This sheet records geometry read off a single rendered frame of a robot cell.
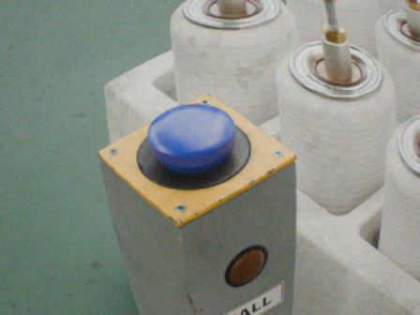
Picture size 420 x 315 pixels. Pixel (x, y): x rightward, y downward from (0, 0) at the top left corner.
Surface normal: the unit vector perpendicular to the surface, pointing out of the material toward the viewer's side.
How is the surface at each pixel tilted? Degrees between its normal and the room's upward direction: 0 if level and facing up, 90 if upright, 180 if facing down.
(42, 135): 0
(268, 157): 0
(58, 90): 0
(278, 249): 90
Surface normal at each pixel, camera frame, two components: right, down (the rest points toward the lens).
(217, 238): 0.61, 0.44
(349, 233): -0.09, -0.79
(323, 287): -0.79, 0.43
